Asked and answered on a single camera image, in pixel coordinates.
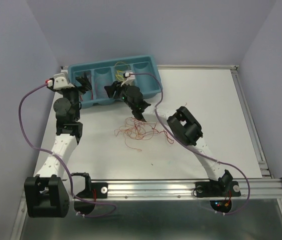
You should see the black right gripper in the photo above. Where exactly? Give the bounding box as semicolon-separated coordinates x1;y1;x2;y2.
104;79;135;111

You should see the yellow wire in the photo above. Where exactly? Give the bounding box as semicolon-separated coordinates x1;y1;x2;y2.
114;68;129;82

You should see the bundle of thin wires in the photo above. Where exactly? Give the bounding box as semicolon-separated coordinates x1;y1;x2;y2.
113;117;176;152

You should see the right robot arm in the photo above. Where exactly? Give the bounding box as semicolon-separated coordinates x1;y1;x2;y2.
104;81;233;195

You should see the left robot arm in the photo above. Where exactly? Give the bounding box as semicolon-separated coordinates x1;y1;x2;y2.
24;72;92;218

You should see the teal four-compartment tray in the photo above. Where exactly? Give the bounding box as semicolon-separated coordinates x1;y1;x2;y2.
67;55;161;108

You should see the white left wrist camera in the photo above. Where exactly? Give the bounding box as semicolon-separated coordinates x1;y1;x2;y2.
46;72;75;91

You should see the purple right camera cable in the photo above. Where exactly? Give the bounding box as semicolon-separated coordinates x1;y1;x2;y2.
132;72;251;216

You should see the aluminium front mounting rail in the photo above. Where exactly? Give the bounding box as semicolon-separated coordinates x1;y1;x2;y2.
20;177;282;201

